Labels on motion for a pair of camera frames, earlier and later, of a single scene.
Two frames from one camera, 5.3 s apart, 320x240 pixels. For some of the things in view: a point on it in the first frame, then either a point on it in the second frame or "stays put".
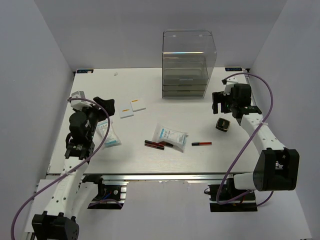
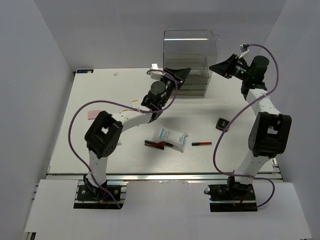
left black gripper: (107, 105) -> (181, 74)
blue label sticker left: (83, 71) stays put
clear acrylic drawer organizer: (188, 57) stays put
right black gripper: (219, 97) -> (226, 68)
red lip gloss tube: (196, 144) stays put
